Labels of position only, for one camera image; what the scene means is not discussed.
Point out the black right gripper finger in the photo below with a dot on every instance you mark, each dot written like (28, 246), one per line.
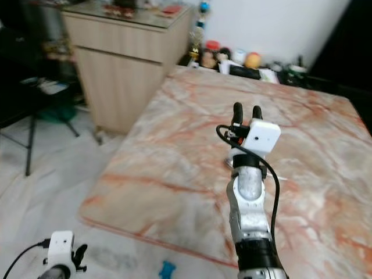
(238, 114)
(257, 113)

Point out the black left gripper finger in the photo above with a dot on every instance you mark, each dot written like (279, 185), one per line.
(81, 251)

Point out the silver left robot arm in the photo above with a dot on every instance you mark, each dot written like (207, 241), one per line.
(55, 274)

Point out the orange ball toy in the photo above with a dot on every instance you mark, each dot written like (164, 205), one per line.
(252, 60)

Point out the white ball toy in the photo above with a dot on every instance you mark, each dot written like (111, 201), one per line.
(239, 56)

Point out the black haired figurine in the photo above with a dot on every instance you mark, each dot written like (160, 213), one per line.
(224, 56)

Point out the red capped figurine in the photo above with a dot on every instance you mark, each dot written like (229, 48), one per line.
(210, 52)

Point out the gold trophy with blue ball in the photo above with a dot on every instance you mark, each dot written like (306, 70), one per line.
(196, 39)

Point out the small blue plastic object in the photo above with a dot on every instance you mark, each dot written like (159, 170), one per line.
(168, 269)

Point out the light wooden cabinet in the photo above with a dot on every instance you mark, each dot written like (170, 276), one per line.
(128, 75)

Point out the black folding chair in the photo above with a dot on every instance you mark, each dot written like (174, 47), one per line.
(29, 116)

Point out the red flat box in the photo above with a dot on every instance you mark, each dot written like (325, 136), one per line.
(171, 9)

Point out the green plastic basin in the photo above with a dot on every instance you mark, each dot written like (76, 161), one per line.
(58, 114)

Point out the white and blue paper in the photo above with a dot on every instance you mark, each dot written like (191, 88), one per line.
(52, 87)

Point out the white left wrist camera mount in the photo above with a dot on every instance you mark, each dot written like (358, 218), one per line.
(61, 245)

